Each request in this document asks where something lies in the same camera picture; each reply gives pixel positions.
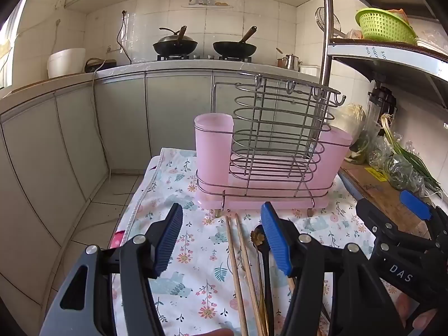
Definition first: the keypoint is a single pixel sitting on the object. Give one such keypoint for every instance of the black round appliance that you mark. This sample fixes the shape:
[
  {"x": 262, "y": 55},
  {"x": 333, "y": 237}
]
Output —
[{"x": 99, "y": 64}]

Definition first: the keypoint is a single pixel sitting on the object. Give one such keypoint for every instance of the small wall shelf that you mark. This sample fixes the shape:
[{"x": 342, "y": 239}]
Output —
[{"x": 206, "y": 2}]

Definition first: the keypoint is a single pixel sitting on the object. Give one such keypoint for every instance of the napa cabbage in bag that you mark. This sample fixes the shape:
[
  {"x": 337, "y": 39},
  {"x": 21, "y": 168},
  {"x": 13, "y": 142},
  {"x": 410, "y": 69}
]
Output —
[{"x": 353, "y": 115}]

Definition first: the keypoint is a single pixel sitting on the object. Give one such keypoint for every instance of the magenta cloth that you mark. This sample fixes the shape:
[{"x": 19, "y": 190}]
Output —
[{"x": 116, "y": 240}]

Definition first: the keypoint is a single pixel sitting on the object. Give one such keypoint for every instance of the gas stove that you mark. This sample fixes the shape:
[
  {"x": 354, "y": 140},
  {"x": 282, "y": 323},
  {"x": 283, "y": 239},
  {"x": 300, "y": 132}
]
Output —
[{"x": 206, "y": 57}]

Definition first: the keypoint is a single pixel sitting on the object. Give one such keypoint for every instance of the white rectangular container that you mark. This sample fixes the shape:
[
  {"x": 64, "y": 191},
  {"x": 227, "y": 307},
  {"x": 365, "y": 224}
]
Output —
[{"x": 308, "y": 70}]

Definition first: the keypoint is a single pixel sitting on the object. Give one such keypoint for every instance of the white rice cooker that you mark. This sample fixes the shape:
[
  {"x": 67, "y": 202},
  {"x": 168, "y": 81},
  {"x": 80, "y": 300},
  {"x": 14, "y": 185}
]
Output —
[{"x": 65, "y": 62}]

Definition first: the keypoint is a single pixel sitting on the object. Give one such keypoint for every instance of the wooden cutting board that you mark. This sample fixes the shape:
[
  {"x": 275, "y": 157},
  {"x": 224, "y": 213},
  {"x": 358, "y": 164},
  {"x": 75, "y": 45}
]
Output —
[{"x": 42, "y": 84}]

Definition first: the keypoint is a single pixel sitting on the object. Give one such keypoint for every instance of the green plastic basket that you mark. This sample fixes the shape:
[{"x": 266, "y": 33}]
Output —
[{"x": 385, "y": 26}]

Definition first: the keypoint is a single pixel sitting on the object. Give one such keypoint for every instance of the black spoon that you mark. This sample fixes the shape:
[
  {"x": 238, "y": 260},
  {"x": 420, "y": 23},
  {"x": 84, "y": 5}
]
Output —
[{"x": 267, "y": 287}]

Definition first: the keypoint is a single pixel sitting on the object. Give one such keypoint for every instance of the wooden chopstick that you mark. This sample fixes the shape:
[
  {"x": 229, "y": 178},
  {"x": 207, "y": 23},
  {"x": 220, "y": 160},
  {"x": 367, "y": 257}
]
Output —
[
  {"x": 246, "y": 262},
  {"x": 234, "y": 269}
]

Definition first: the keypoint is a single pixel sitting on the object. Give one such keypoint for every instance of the floral table cloth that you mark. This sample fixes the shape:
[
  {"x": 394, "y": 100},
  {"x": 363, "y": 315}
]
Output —
[{"x": 196, "y": 259}]

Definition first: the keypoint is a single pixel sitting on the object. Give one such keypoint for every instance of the tall pink plastic cup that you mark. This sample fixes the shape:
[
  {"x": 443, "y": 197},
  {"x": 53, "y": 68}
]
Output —
[{"x": 213, "y": 147}]

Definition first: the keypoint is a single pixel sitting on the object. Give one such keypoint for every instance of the black wok with lid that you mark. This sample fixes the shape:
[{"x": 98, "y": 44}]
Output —
[{"x": 175, "y": 43}]

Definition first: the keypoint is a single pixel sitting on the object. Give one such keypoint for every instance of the black blender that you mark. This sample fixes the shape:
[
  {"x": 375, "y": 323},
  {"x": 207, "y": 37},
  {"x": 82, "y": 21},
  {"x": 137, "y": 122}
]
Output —
[{"x": 381, "y": 103}]

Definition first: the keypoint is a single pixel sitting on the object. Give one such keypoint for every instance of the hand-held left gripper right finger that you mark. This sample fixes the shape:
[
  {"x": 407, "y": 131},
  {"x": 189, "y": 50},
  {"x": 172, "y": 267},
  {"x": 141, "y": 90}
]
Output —
[{"x": 276, "y": 241}]

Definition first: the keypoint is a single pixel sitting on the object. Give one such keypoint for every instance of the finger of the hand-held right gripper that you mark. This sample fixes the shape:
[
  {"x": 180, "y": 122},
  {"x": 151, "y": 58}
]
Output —
[
  {"x": 414, "y": 204},
  {"x": 374, "y": 220}
]

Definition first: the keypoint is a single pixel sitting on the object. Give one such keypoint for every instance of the gold flower-end spoon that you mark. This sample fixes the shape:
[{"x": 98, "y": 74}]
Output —
[{"x": 258, "y": 236}]

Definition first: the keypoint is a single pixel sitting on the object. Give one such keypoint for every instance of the green onions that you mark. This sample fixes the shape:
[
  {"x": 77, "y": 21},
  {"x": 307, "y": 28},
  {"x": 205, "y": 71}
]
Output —
[{"x": 406, "y": 150}]

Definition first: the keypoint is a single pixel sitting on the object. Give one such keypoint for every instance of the white plastic tray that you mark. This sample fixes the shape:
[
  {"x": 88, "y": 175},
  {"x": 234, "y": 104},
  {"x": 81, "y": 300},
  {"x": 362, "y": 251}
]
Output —
[{"x": 432, "y": 43}]

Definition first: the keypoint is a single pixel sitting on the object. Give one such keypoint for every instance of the orange snack bag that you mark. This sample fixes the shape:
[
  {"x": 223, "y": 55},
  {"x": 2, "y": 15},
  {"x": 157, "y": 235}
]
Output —
[{"x": 399, "y": 15}]

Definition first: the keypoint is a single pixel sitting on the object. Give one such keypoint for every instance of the person's right hand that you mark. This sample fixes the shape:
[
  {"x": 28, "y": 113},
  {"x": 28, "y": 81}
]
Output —
[{"x": 423, "y": 323}]

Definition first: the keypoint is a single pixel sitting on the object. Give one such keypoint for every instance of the window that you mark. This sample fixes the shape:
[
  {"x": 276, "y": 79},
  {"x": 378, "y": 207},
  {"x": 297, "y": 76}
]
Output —
[{"x": 7, "y": 49}]

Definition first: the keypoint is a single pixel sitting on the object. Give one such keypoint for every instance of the brown pot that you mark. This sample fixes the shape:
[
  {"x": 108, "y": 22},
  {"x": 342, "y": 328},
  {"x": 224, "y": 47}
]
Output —
[{"x": 280, "y": 62}]

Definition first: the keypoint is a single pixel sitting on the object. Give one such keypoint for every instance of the steel kettle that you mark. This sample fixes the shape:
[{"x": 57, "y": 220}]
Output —
[{"x": 290, "y": 62}]

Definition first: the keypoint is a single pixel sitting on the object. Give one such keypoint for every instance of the grey base cabinets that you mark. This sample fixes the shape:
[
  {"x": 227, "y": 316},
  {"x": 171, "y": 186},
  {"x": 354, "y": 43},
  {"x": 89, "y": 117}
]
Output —
[{"x": 122, "y": 112}]

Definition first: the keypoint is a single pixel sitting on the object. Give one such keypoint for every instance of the cardboard box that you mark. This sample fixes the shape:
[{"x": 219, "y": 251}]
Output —
[{"x": 385, "y": 196}]

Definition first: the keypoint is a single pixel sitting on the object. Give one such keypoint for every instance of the metal strainer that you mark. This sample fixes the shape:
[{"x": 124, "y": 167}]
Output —
[{"x": 325, "y": 19}]

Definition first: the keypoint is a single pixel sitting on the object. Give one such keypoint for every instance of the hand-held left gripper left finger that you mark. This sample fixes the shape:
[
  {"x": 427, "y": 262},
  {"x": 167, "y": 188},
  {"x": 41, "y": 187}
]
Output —
[{"x": 169, "y": 241}]

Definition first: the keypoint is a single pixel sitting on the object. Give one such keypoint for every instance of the pink plastic drip tray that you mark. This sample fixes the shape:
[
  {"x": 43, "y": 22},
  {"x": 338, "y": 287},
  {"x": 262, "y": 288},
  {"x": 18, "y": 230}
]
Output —
[{"x": 329, "y": 161}]

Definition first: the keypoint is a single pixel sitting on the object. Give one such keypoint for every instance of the metal shelf rack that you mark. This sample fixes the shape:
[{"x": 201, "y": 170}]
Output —
[{"x": 392, "y": 56}]

